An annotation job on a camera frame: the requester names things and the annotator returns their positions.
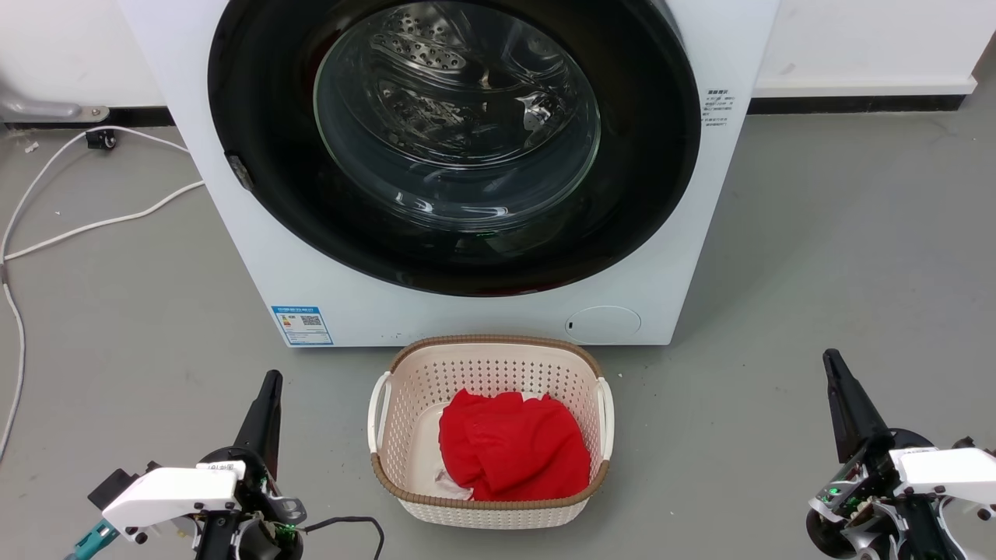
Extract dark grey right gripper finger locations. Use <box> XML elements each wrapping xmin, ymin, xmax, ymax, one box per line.
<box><xmin>822</xmin><ymin>348</ymin><xmax>893</xmax><ymax>465</ymax></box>

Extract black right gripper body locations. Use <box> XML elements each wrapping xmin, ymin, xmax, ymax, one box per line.
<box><xmin>805</xmin><ymin>428</ymin><xmax>970</xmax><ymax>560</ymax></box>

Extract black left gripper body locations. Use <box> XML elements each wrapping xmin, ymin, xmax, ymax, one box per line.
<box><xmin>195</xmin><ymin>446</ymin><xmax>307</xmax><ymax>560</ymax></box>

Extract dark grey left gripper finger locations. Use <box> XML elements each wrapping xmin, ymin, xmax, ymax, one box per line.
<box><xmin>233</xmin><ymin>369</ymin><xmax>284</xmax><ymax>477</ymax></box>

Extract white front-load washing machine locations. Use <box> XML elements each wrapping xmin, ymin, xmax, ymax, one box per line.
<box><xmin>117</xmin><ymin>0</ymin><xmax>781</xmax><ymax>348</ymax></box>

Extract black round glass washer door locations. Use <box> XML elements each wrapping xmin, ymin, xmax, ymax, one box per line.
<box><xmin>207</xmin><ymin>0</ymin><xmax>703</xmax><ymax>298</ymax></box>

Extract blue energy label sticker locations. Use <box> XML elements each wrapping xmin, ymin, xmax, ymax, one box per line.
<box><xmin>271</xmin><ymin>305</ymin><xmax>335</xmax><ymax>347</ymax></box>

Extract cream perforated laundry basket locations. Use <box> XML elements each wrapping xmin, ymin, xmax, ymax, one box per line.
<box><xmin>367</xmin><ymin>334</ymin><xmax>615</xmax><ymax>530</ymax></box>

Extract white cloth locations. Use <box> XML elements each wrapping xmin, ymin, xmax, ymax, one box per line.
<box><xmin>430</xmin><ymin>469</ymin><xmax>474</xmax><ymax>500</ymax></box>

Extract red garment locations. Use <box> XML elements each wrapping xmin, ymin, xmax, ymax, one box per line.
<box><xmin>438</xmin><ymin>389</ymin><xmax>592</xmax><ymax>502</ymax></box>

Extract round white filter cover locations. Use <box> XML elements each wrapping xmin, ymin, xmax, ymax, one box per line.
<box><xmin>565</xmin><ymin>305</ymin><xmax>643</xmax><ymax>344</ymax></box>

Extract printed text warning sticker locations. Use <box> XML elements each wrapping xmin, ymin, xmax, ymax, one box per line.
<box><xmin>703</xmin><ymin>88</ymin><xmax>736</xmax><ymax>129</ymax></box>

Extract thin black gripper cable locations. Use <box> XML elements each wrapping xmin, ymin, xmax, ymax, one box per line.
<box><xmin>302</xmin><ymin>516</ymin><xmax>387</xmax><ymax>560</ymax></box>

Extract teal cable connector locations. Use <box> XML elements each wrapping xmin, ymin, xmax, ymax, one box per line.
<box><xmin>64</xmin><ymin>520</ymin><xmax>120</xmax><ymax>560</ymax></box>

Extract thick white cable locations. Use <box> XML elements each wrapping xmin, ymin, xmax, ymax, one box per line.
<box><xmin>0</xmin><ymin>180</ymin><xmax>206</xmax><ymax>461</ymax></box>

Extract thin white cable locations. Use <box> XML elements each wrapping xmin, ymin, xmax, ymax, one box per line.
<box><xmin>0</xmin><ymin>125</ymin><xmax>191</xmax><ymax>261</ymax></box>

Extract grey drain hose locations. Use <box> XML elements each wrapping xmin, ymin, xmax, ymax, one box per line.
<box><xmin>0</xmin><ymin>84</ymin><xmax>110</xmax><ymax>125</ymax></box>

